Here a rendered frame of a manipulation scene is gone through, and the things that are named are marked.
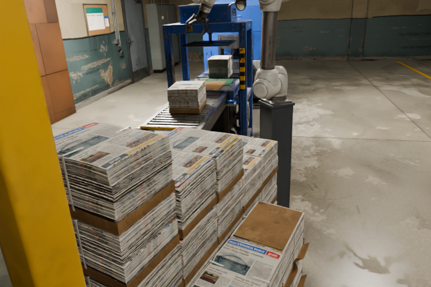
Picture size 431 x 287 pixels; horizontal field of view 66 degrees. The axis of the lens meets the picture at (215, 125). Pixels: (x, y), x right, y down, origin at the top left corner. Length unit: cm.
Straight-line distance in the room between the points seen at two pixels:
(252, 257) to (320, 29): 998
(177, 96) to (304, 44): 854
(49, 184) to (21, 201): 5
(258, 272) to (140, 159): 80
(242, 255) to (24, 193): 122
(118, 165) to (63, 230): 37
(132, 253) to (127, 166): 30
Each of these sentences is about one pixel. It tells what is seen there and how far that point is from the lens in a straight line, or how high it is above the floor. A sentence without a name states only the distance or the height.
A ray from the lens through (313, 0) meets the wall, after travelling 1117.
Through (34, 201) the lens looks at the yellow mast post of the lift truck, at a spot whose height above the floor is 141.
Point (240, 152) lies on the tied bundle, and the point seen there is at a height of 99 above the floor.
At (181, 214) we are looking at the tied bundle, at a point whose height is 94.
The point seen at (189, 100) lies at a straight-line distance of 297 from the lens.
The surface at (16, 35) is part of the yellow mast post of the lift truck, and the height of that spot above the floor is 166.
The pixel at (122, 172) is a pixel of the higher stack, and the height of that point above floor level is 125.
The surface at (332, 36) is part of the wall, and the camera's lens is 1126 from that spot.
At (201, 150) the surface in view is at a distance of 155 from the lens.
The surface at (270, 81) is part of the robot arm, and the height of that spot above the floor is 121.
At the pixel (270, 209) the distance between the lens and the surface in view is 196.
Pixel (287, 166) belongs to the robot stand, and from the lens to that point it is 273.
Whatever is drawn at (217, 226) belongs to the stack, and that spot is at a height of 72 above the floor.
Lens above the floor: 168
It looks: 19 degrees down
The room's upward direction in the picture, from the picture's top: 3 degrees counter-clockwise
